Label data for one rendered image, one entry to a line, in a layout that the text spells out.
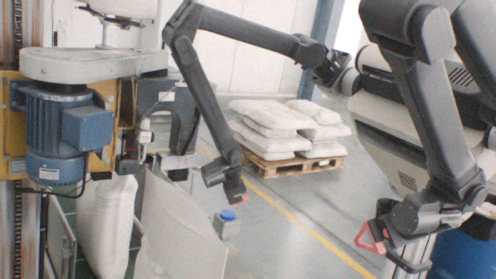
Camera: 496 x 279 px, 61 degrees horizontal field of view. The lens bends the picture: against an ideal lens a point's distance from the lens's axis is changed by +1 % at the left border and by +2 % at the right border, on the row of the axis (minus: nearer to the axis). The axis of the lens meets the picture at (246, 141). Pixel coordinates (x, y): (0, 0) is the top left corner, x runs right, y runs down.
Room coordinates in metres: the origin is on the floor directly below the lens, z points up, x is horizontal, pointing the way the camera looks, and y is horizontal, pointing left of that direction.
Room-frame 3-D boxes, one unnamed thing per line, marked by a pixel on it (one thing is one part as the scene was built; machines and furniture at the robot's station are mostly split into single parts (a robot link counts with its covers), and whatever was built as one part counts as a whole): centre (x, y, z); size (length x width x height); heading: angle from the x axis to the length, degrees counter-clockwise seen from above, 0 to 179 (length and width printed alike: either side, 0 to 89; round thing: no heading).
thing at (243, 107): (4.47, -0.08, 0.56); 0.66 x 0.43 x 0.15; 125
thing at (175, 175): (1.42, 0.22, 0.98); 0.09 x 0.05 x 0.05; 128
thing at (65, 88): (1.01, 0.48, 1.35); 0.12 x 0.12 x 0.04
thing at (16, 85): (1.06, 0.56, 1.27); 0.12 x 0.09 x 0.09; 128
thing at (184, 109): (1.46, 0.36, 1.21); 0.30 x 0.25 x 0.30; 38
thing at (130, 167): (1.28, 0.38, 1.04); 0.08 x 0.06 x 0.05; 128
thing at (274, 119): (4.16, -0.35, 0.56); 0.66 x 0.42 x 0.15; 128
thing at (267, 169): (4.51, -0.44, 0.07); 1.20 x 0.82 x 0.14; 130
